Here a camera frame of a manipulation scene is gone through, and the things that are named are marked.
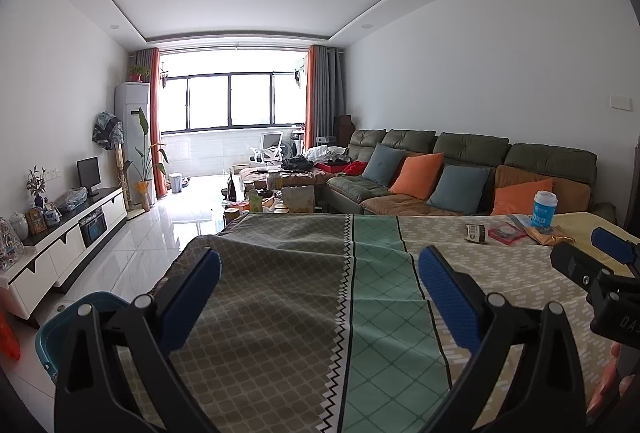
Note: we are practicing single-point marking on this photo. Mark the patterned tablecloth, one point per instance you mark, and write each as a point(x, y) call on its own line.
point(320, 323)

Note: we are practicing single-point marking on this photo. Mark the blue white lidded cup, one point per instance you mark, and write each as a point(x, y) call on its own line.
point(545, 203)

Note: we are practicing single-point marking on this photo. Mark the orange curtain right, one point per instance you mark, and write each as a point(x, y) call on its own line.
point(313, 103)

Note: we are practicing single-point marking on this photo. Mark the orange curtain left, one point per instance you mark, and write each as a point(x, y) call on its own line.
point(159, 177)

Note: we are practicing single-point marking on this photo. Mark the red plastic bag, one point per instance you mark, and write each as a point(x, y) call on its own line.
point(9, 345)

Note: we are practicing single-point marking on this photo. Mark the blue cushion near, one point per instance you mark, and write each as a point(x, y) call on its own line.
point(459, 189)

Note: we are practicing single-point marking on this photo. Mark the brown cushion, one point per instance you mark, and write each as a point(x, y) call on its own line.
point(572, 196)

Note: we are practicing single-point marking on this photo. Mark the small black monitor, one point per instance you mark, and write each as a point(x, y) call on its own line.
point(89, 176)

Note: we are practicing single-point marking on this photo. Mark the teal trash bin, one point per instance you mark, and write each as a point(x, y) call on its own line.
point(50, 338)

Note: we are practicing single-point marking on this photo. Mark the blue cushion far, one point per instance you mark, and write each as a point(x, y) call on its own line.
point(383, 164)

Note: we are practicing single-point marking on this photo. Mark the orange curtain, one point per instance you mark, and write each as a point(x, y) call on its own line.
point(159, 177)
point(313, 103)

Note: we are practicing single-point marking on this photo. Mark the red packet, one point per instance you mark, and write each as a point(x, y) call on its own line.
point(506, 234)

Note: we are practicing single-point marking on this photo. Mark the tall green plant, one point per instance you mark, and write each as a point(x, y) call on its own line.
point(145, 187)

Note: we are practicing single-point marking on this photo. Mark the white office chair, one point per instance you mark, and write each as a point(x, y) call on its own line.
point(269, 149)

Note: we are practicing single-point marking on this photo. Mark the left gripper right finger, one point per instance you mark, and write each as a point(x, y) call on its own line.
point(546, 393)

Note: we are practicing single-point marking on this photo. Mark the white standing air conditioner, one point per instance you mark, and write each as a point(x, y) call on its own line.
point(130, 99)

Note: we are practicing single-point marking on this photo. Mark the small grey packet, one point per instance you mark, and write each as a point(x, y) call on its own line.
point(475, 233)

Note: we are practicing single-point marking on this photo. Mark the green sectional sofa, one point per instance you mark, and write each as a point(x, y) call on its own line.
point(349, 193)

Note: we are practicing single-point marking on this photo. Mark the person's right hand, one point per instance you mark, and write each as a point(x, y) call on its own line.
point(609, 384)

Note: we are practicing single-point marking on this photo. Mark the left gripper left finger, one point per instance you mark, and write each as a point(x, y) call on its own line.
point(92, 393)

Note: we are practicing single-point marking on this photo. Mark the white TV cabinet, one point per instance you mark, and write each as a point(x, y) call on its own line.
point(53, 260)

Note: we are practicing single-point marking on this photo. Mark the cluttered coffee table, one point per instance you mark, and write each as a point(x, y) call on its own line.
point(277, 189)

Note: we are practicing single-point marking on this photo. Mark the orange cushion far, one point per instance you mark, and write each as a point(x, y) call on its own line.
point(418, 176)

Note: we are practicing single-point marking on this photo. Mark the orange cushion near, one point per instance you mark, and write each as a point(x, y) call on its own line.
point(519, 198)

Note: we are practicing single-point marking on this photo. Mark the orange cushion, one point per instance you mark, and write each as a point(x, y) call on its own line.
point(418, 176)
point(519, 198)

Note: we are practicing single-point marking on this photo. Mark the gold foil bag under cup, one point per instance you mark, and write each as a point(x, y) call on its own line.
point(547, 236)

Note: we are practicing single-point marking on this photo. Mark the window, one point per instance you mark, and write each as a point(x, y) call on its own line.
point(219, 89)

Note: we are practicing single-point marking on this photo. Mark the blue cushion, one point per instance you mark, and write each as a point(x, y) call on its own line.
point(459, 189)
point(383, 164)

